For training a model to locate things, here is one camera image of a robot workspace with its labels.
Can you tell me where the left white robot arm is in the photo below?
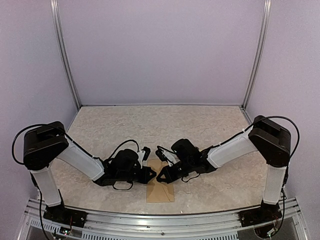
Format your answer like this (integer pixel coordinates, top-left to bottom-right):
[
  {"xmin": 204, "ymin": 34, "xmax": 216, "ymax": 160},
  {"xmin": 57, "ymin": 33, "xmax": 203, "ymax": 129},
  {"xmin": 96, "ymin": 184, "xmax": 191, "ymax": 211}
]
[{"xmin": 11, "ymin": 121, "xmax": 157, "ymax": 223}]

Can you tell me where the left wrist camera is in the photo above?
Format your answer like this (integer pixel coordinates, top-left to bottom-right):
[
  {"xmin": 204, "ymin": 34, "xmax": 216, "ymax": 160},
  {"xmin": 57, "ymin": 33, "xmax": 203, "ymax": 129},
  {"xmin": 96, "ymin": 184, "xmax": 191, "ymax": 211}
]
[{"xmin": 142, "ymin": 146, "xmax": 151, "ymax": 161}]

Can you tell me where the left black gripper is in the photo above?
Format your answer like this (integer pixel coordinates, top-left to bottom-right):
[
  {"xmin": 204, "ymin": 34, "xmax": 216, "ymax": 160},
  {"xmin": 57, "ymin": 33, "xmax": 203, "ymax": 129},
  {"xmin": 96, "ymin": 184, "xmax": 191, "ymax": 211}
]
[{"xmin": 117, "ymin": 166, "xmax": 157, "ymax": 185}]

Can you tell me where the front aluminium rail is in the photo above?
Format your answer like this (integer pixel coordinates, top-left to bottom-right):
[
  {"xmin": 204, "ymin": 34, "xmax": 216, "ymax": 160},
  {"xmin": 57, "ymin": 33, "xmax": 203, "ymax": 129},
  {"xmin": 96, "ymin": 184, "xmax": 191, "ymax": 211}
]
[{"xmin": 16, "ymin": 198, "xmax": 308, "ymax": 240}]

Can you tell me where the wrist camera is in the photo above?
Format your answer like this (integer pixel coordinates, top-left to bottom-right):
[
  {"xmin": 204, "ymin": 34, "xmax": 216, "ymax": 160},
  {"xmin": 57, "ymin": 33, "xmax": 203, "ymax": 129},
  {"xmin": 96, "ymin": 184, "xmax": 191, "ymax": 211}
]
[
  {"xmin": 155, "ymin": 147, "xmax": 167, "ymax": 162},
  {"xmin": 142, "ymin": 146, "xmax": 151, "ymax": 161}
]

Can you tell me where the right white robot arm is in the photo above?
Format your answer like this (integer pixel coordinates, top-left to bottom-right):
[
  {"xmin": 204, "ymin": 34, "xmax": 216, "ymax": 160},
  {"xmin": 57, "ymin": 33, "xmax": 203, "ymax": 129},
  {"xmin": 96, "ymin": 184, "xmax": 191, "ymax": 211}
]
[{"xmin": 155, "ymin": 115, "xmax": 301, "ymax": 222}]

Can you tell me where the brown kraft envelope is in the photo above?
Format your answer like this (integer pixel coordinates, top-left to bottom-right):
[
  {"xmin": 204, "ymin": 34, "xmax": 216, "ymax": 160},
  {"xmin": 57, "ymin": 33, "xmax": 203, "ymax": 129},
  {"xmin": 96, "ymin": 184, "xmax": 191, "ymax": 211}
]
[{"xmin": 146, "ymin": 158, "xmax": 175, "ymax": 203}]

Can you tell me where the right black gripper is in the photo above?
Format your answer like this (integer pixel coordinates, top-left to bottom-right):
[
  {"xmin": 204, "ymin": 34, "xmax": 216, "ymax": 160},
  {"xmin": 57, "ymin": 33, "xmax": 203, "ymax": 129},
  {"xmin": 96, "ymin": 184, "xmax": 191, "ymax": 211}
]
[{"xmin": 156, "ymin": 159, "xmax": 194, "ymax": 185}]

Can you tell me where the right aluminium frame post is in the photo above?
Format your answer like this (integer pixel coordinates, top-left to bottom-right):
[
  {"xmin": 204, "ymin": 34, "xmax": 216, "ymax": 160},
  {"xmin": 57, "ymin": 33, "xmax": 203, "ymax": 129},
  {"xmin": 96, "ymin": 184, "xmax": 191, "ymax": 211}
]
[{"xmin": 241, "ymin": 0, "xmax": 272, "ymax": 111}]

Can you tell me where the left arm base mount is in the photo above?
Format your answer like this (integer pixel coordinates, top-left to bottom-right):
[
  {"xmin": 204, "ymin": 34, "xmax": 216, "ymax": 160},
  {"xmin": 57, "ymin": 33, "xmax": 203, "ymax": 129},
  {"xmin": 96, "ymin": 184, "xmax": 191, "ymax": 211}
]
[{"xmin": 43, "ymin": 201, "xmax": 88, "ymax": 228}]

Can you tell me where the left aluminium frame post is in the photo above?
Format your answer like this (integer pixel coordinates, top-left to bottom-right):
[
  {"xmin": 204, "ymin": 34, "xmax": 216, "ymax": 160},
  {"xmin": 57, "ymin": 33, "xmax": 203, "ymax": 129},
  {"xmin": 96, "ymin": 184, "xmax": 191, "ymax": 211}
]
[{"xmin": 50, "ymin": 0, "xmax": 82, "ymax": 111}]

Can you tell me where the aluminium frame post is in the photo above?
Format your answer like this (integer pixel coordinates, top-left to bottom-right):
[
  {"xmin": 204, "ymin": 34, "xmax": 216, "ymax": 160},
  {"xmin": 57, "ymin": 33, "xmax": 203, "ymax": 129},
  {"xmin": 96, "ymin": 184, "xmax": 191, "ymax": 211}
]
[
  {"xmin": 50, "ymin": 0, "xmax": 82, "ymax": 111},
  {"xmin": 241, "ymin": 0, "xmax": 272, "ymax": 111}
]

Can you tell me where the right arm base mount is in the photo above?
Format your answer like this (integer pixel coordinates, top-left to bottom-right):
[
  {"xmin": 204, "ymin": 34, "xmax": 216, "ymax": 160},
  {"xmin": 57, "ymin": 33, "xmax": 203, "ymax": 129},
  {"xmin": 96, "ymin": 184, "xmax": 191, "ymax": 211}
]
[{"xmin": 238, "ymin": 200, "xmax": 283, "ymax": 227}]

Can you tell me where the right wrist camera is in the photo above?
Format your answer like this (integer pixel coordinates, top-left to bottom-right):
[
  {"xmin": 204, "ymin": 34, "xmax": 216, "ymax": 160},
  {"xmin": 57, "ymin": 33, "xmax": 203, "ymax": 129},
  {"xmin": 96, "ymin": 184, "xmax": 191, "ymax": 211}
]
[{"xmin": 155, "ymin": 147, "xmax": 167, "ymax": 162}]

